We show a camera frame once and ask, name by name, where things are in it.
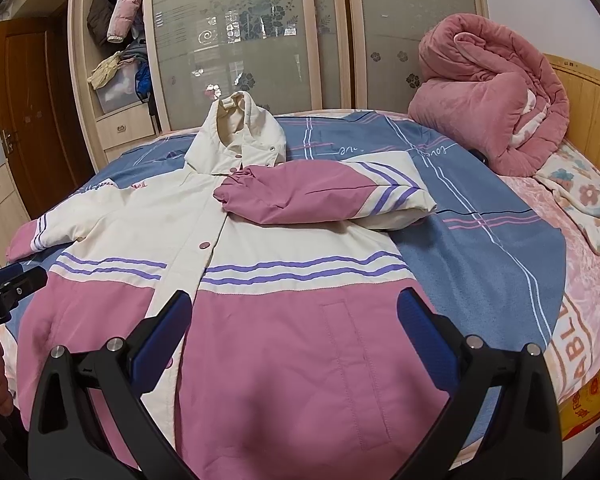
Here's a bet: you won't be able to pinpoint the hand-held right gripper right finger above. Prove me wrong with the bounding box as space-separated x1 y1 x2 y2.
395 287 563 480

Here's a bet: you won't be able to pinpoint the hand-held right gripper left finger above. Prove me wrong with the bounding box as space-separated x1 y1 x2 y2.
27 289 201 480

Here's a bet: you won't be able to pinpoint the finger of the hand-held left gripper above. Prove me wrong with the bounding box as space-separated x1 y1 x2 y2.
0 265 49 302

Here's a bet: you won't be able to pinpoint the pink and white jacket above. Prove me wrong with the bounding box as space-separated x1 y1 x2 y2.
7 91 461 480

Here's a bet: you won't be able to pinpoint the person's left hand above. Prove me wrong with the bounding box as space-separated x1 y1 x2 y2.
0 340 17 417

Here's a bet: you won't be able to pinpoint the light wooden cabinet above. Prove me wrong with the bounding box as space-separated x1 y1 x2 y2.
0 160 31 268

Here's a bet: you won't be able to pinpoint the blue plaid bed sheet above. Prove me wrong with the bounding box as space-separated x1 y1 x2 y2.
5 112 567 461

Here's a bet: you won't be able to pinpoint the pink patterned bedspread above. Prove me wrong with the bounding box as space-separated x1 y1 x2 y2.
500 175 600 406

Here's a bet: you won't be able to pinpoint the brown wooden door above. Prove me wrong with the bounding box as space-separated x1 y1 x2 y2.
0 17 93 221

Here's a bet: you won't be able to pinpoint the yellow and red bag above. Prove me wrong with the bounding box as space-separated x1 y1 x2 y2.
557 355 600 443

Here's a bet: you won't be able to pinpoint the wardrobe drawer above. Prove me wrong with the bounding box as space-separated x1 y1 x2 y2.
96 105 157 150

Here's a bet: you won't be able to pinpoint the clear plastic storage box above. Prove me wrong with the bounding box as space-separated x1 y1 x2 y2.
95 62 148 115

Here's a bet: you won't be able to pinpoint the floral blanket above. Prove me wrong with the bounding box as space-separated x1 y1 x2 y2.
532 140 600 258

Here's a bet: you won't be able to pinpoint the pale yellow cloth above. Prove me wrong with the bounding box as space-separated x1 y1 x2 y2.
88 51 126 91

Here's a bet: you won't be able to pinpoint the blue bag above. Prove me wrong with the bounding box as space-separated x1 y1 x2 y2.
134 57 153 103

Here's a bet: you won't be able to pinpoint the dark hanging jacket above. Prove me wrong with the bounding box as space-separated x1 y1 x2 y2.
86 0 126 48

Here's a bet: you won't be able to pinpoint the pink puffer jacket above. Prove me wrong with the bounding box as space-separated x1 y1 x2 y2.
106 0 145 43

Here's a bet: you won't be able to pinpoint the frosted sliding door large floral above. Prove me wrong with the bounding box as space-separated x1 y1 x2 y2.
147 0 352 133

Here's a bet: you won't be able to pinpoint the frosted sliding door small flowers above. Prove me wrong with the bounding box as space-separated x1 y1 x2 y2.
344 0 487 113

